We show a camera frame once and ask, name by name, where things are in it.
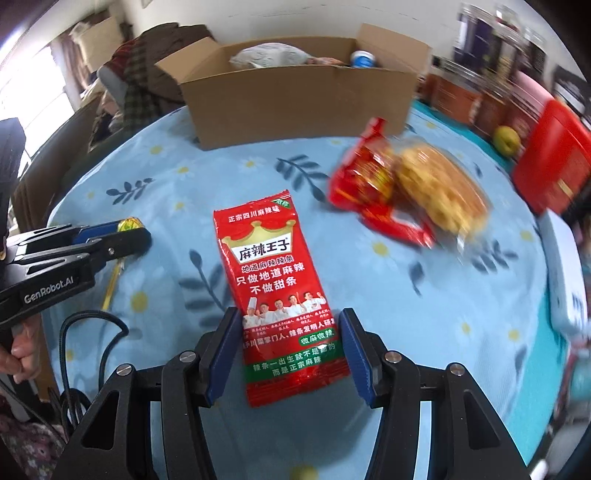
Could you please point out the blue floral tablecloth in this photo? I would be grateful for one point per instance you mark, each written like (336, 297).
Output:
(161, 184)

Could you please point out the brown jacket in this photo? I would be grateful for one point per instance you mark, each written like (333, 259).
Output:
(161, 55)

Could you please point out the blue tablet tube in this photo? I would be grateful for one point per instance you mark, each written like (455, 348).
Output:
(363, 59)

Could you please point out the brown curtain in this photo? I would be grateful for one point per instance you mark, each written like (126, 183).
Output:
(64, 69)

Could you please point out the window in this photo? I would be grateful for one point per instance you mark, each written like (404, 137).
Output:
(27, 92)

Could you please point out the plaid cloth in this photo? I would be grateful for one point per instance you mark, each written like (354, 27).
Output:
(138, 87)

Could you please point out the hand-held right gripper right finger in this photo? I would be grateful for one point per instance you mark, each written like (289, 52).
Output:
(358, 364)

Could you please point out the red canister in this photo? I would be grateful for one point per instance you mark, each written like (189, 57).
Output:
(554, 157)

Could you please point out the red spice jar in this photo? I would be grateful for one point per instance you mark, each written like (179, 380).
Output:
(489, 110)

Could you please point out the person's left hand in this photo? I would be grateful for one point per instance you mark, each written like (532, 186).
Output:
(25, 350)

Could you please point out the white snack packet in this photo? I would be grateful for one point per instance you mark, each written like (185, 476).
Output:
(272, 54)

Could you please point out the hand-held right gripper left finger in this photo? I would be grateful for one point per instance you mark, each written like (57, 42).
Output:
(221, 360)

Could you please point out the clear jar with purple label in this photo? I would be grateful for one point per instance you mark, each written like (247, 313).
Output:
(475, 32)

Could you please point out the white and blue box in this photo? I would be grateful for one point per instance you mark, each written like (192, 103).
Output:
(561, 258)

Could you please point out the floral patterned clothing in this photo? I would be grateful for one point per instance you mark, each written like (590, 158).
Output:
(23, 438)

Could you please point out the cardboard box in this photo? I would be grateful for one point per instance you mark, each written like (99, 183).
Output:
(300, 106)

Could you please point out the yellow-green fruit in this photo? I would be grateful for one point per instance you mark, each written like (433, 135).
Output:
(506, 140)

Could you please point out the yellow pen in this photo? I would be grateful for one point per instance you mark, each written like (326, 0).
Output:
(112, 286)

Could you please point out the black snack pouch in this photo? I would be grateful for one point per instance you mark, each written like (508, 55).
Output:
(568, 87)

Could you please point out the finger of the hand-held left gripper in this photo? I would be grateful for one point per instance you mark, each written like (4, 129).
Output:
(97, 230)
(129, 242)

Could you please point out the pink bottle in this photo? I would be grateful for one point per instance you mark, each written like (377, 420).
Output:
(531, 92)

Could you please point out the gold candy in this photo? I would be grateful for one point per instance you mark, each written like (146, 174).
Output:
(130, 225)

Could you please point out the red and green snack packet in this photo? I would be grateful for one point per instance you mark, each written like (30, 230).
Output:
(272, 277)

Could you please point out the large red snack packet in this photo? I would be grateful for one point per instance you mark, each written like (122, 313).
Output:
(364, 184)

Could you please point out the grey-lidded orange spice jar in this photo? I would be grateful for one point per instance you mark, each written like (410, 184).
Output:
(443, 97)

